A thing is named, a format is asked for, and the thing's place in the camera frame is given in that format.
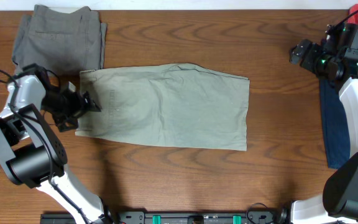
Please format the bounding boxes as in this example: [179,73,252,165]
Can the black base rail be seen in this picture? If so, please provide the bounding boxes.
[40,210,291,224]

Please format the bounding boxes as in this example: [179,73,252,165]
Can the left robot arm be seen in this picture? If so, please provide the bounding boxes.
[0,64,115,223]

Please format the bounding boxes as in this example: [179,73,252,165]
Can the khaki beige shorts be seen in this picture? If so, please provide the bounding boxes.
[76,63,250,151]

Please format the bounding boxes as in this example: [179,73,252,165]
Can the red garment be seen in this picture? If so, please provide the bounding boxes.
[347,4,358,24]

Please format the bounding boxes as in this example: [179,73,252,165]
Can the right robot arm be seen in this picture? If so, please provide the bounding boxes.
[287,19,358,223]

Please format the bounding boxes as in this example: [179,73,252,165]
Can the folded grey shorts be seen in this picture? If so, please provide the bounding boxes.
[11,5,107,75]

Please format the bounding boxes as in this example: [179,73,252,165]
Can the navy blue shorts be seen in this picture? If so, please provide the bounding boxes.
[319,80,350,169]

